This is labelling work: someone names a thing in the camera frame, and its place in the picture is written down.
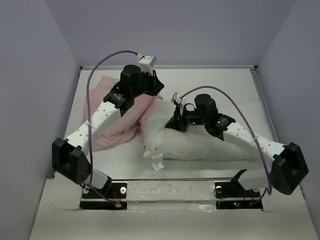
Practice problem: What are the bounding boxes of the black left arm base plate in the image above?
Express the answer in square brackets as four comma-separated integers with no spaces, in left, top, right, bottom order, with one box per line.
[79,180,128,211]

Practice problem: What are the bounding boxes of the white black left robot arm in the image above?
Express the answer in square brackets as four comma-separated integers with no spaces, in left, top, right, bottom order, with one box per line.
[51,64,164,198]

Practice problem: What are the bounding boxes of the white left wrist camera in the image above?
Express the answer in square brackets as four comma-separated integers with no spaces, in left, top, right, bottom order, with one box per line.
[136,52,157,76]

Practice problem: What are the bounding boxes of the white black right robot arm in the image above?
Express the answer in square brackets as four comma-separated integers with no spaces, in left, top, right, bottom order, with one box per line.
[166,92,309,196]

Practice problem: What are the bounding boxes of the white pillow label tag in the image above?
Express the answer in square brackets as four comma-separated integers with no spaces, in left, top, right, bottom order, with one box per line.
[152,154,164,171]

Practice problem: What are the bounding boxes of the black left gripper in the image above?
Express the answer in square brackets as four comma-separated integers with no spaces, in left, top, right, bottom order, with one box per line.
[131,68,164,98]

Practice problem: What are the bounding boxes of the pink printed pillowcase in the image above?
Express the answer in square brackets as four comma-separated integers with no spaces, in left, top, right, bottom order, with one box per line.
[89,75,163,152]

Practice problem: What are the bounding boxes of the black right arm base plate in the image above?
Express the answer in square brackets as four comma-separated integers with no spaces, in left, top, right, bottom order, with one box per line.
[213,181,263,210]

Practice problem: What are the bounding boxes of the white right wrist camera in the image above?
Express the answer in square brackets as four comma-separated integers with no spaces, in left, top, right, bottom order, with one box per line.
[171,91,185,107]

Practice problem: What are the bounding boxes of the white foam front board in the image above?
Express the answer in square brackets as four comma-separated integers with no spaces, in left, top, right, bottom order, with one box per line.
[30,178,318,240]

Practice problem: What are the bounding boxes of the white pillow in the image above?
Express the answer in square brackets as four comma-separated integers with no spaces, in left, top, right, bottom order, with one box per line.
[140,99,274,161]

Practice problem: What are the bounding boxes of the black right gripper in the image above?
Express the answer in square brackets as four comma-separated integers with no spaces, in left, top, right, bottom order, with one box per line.
[164,104,208,133]

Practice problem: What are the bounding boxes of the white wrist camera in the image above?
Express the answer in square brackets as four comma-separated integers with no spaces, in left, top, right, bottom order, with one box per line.
[171,91,185,107]
[136,52,157,76]

